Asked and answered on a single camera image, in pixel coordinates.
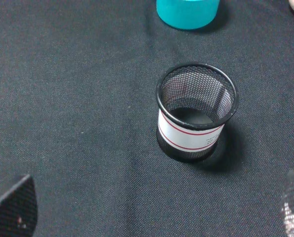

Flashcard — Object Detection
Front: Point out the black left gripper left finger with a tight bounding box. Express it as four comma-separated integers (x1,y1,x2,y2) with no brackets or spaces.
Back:
0,174,38,237

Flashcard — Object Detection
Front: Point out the teal plastic scoop cup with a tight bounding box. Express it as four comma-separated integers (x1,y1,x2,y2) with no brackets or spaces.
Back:
156,0,220,30

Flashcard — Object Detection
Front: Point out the black table cloth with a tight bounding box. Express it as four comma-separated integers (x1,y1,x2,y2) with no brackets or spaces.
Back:
0,0,294,237

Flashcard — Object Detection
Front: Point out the black mesh pen cup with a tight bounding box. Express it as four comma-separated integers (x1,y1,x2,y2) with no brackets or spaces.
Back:
156,62,239,163

